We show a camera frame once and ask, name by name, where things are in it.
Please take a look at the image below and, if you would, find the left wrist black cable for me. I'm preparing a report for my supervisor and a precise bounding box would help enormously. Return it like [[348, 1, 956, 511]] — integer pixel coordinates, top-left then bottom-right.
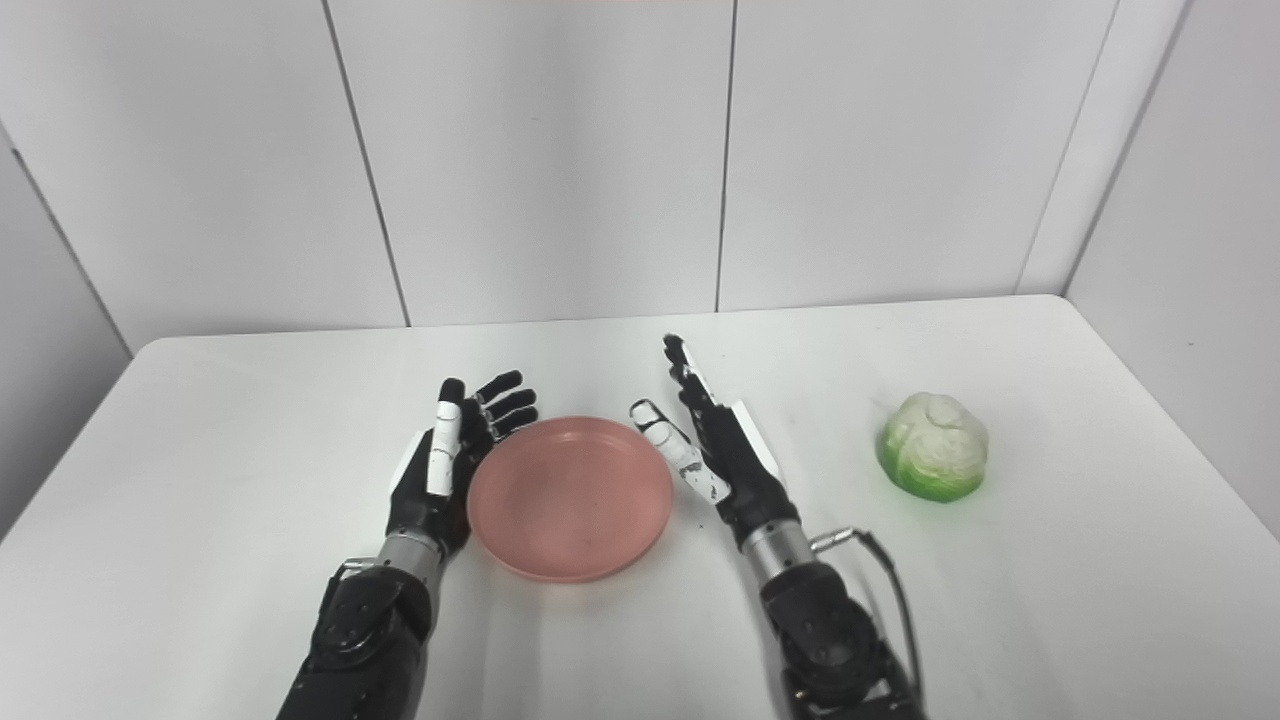
[[318, 558, 383, 631]]

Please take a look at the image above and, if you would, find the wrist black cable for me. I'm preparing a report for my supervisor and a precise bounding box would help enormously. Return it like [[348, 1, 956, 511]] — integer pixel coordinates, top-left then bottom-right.
[[318, 558, 383, 631], [810, 528, 923, 701]]

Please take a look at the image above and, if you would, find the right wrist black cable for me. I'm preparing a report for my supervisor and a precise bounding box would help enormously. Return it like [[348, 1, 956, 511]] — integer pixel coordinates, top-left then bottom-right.
[[810, 528, 923, 701]]

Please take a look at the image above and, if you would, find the pink plate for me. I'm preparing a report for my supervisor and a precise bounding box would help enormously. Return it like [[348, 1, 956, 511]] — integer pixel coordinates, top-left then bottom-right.
[[467, 416, 674, 584]]

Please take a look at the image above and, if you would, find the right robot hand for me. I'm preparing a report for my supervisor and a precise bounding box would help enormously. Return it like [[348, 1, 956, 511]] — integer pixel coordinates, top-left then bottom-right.
[[630, 334, 803, 547]]

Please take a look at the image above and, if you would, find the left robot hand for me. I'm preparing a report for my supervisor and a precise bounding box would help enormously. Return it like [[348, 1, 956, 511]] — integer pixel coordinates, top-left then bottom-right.
[[386, 370, 540, 557]]

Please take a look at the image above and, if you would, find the green white cabbage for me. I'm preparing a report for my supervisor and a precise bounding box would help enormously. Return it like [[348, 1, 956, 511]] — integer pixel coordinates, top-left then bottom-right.
[[877, 392, 991, 504]]

